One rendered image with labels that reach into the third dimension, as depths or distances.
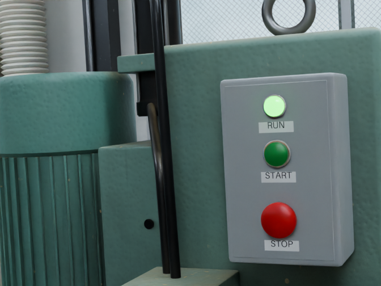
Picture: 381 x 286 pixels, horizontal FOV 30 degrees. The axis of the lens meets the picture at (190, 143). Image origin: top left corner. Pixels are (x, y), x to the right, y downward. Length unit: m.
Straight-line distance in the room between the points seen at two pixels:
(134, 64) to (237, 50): 0.16
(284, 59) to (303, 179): 0.12
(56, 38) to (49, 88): 1.64
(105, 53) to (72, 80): 1.44
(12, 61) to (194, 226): 1.67
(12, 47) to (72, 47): 0.21
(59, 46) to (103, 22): 0.25
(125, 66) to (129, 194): 0.14
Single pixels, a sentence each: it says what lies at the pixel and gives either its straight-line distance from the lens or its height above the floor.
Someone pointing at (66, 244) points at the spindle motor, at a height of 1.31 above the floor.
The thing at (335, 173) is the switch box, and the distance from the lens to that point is 0.58.
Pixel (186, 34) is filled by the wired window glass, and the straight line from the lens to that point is 2.27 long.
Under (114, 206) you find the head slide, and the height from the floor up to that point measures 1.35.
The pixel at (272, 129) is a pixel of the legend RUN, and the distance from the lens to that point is 0.59.
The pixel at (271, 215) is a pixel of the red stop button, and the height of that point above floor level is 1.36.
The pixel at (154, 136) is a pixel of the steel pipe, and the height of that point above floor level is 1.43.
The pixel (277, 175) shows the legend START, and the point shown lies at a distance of 0.59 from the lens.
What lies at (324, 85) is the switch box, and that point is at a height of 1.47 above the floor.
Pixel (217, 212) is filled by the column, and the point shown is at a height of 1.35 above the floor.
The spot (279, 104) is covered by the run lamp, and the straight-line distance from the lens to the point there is 0.58.
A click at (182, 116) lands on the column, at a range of 0.69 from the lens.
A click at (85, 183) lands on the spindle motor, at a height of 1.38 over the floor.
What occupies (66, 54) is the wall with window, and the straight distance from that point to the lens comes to 2.41.
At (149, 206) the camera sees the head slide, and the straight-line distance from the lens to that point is 0.76.
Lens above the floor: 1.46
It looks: 3 degrees down
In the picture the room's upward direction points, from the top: 3 degrees counter-clockwise
